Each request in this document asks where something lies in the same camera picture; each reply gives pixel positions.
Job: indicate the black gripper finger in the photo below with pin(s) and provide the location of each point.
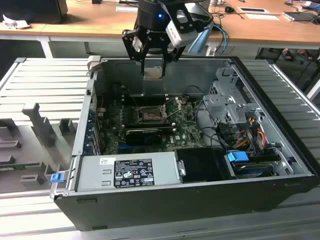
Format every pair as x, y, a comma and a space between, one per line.
132, 48
172, 55

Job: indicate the small CPU plate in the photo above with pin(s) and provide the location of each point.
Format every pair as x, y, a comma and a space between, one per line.
153, 74

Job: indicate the black RAM slot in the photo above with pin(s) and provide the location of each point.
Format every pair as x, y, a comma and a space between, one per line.
150, 98
150, 102
150, 124
150, 128

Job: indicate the CPU socket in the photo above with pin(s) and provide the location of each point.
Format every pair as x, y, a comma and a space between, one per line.
147, 113

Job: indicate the pale blue teach pendant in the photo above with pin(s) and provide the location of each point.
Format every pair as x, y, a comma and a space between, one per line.
200, 40

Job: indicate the dark grey fan shroud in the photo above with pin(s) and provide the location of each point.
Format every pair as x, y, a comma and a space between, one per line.
136, 88

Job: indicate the wooden desk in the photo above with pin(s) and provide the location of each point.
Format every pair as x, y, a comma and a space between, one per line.
100, 22

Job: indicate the round coin battery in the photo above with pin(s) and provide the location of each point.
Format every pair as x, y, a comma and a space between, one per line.
183, 101

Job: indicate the silver metal drive cage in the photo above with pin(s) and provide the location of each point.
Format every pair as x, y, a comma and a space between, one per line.
222, 102

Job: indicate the green motherboard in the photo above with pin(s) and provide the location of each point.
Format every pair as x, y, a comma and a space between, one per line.
185, 125

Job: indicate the black graphics card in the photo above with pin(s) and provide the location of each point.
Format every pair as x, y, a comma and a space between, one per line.
143, 137

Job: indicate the black box on desk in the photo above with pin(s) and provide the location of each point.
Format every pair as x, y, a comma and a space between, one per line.
32, 10

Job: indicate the person's sandalled feet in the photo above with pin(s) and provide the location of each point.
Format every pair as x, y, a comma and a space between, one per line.
288, 53

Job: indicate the grey parts rack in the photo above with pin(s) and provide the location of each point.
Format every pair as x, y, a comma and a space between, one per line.
40, 125

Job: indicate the crumpled white paper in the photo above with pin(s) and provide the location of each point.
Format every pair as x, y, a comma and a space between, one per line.
13, 23

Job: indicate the hard disk in blue carrier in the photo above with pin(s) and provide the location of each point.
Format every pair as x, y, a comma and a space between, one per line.
237, 158

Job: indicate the grey power supply unit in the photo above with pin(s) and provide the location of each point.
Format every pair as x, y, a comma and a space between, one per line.
92, 172

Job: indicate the dark notebook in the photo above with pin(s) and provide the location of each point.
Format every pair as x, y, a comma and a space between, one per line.
300, 16

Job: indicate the blue case latch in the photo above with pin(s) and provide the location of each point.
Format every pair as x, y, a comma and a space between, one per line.
56, 178

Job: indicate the black open PC case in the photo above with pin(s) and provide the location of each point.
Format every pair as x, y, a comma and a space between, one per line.
150, 212

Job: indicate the green RAM stick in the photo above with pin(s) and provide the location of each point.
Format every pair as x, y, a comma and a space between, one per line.
20, 165

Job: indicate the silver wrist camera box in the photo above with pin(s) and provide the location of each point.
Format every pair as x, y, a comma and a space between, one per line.
178, 33

